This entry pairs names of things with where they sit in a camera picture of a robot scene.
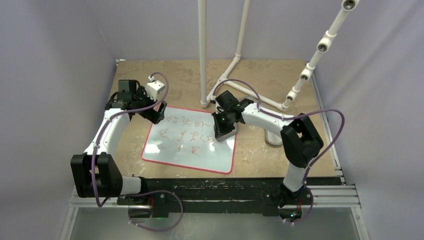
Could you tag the white PVC pipe frame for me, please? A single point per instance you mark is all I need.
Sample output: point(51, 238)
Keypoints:
point(271, 29)

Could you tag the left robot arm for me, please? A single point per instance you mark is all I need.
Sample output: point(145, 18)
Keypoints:
point(95, 172)

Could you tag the white board with pink rim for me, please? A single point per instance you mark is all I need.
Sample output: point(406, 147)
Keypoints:
point(186, 138)

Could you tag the aluminium frame rails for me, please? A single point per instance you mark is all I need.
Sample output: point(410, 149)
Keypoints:
point(335, 214)

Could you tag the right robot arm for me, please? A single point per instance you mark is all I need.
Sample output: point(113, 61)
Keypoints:
point(300, 139)

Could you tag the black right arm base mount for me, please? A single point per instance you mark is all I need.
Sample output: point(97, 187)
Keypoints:
point(290, 206)

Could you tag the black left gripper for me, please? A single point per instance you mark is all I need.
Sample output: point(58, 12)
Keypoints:
point(153, 116)

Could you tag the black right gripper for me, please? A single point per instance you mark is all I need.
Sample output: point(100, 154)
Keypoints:
point(220, 129)

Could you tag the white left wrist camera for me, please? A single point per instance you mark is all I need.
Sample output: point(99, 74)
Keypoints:
point(153, 88)

